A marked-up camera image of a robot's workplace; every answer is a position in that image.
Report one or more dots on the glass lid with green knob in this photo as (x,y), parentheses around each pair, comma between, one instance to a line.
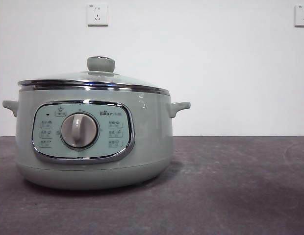
(100,64)

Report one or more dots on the pale green electric cooking pot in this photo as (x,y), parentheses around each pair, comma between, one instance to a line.
(147,137)

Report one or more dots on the white wall socket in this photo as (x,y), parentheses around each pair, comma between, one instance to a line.
(98,14)
(302,16)

